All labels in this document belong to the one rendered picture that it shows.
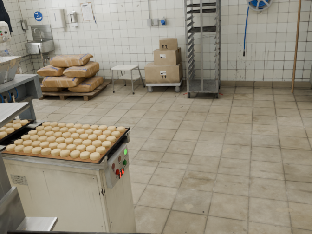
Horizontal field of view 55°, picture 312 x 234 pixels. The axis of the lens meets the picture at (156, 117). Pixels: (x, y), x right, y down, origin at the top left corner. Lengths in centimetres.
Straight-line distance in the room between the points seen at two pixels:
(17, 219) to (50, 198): 160
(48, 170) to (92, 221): 37
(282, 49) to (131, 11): 265
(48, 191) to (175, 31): 418
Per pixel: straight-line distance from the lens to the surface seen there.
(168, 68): 516
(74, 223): 187
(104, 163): 153
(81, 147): 161
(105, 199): 167
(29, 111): 233
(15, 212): 24
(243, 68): 545
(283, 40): 537
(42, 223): 24
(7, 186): 24
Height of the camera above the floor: 164
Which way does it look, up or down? 22 degrees down
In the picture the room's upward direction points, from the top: 5 degrees counter-clockwise
